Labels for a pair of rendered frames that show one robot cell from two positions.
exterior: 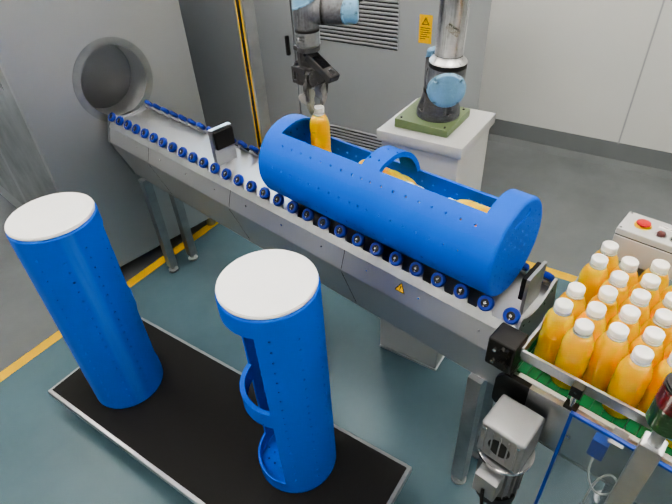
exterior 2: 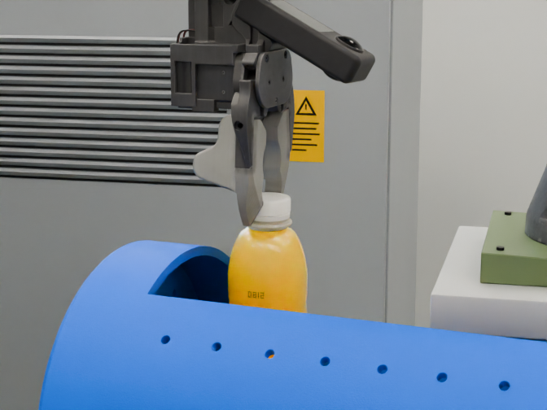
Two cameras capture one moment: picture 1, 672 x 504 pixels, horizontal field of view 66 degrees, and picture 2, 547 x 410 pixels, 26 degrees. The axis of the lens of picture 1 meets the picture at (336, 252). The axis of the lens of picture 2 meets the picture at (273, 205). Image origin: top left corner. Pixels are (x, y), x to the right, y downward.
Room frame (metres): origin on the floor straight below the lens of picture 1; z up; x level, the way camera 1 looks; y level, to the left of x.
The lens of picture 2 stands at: (0.70, 0.39, 1.47)
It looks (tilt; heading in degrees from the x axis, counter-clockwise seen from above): 12 degrees down; 338
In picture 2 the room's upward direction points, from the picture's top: straight up
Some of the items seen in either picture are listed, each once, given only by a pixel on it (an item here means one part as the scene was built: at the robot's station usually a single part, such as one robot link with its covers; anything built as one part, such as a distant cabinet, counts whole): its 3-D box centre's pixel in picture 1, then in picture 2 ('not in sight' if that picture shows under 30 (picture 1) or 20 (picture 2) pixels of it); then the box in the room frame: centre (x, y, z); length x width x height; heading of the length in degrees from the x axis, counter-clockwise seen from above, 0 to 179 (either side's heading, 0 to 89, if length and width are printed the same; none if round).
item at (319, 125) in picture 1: (320, 136); (267, 313); (1.62, 0.03, 1.17); 0.07 x 0.07 x 0.19
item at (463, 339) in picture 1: (276, 211); not in sight; (1.74, 0.23, 0.79); 2.17 x 0.29 x 0.34; 45
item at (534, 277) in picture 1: (530, 287); not in sight; (1.00, -0.51, 0.99); 0.10 x 0.02 x 0.12; 135
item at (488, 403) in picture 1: (487, 406); not in sight; (1.09, -0.52, 0.31); 0.06 x 0.06 x 0.63; 45
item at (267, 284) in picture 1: (267, 282); not in sight; (1.04, 0.19, 1.03); 0.28 x 0.28 x 0.01
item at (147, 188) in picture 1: (160, 227); not in sight; (2.38, 0.98, 0.31); 0.06 x 0.06 x 0.63; 45
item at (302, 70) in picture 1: (308, 65); (234, 40); (1.64, 0.05, 1.40); 0.09 x 0.08 x 0.12; 45
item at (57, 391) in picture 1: (217, 435); not in sight; (1.20, 0.53, 0.08); 1.50 x 0.52 x 0.15; 54
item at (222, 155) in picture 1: (223, 144); not in sight; (1.94, 0.43, 1.00); 0.10 x 0.04 x 0.15; 135
